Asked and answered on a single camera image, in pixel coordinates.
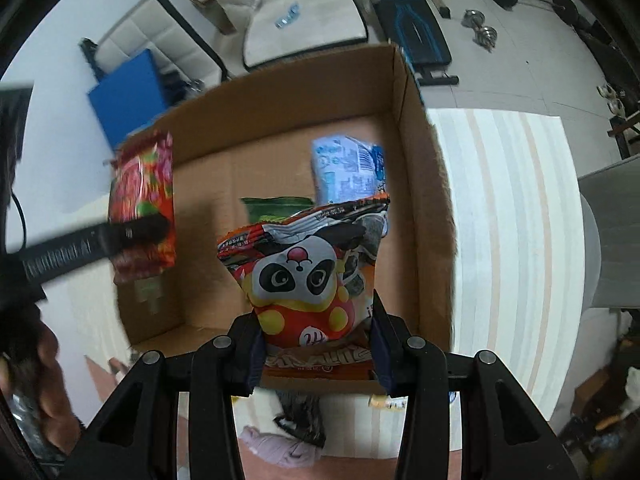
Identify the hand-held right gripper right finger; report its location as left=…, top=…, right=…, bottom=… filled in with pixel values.
left=369, top=289, right=582, bottom=480

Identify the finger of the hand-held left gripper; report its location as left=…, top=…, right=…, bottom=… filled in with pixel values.
left=19, top=214, right=170, bottom=287

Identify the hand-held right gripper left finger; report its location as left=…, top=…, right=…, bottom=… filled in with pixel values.
left=65, top=311, right=264, bottom=480

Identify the red snack bag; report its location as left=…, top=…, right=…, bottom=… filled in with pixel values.
left=107, top=130, right=177, bottom=283

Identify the panda print snack bag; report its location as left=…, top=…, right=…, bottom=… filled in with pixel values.
left=217, top=194, right=392, bottom=382

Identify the cardboard box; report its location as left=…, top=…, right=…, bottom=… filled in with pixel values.
left=112, top=42, right=457, bottom=397

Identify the person's left hand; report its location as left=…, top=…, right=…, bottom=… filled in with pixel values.
left=0, top=305, right=87, bottom=463

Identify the small yellow packet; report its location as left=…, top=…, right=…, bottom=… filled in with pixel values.
left=368, top=393, right=409, bottom=412

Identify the black plastic bag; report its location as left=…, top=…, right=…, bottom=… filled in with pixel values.
left=272, top=389, right=327, bottom=449

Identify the pink cloth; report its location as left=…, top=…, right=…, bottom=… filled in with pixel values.
left=238, top=425, right=327, bottom=469

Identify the blue foam pad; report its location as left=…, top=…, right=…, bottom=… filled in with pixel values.
left=87, top=48, right=172, bottom=150

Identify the green snack packet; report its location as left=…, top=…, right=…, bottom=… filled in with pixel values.
left=239, top=195, right=314, bottom=224

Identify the striped tablecloth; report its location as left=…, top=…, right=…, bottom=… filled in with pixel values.
left=424, top=107, right=599, bottom=454

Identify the light blue snack packet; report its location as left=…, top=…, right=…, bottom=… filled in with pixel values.
left=310, top=135, right=390, bottom=207

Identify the grey chair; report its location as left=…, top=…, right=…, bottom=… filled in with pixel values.
left=576, top=154, right=640, bottom=312

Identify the white seat cushion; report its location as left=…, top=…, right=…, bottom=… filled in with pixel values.
left=242, top=0, right=370, bottom=72

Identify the black and blue weight bench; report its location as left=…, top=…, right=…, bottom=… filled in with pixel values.
left=372, top=0, right=460, bottom=87

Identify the chrome dumbbell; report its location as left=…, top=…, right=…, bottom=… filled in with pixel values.
left=460, top=8, right=499, bottom=52

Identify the white chair with black frame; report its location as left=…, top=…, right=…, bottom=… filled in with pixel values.
left=79, top=0, right=235, bottom=92

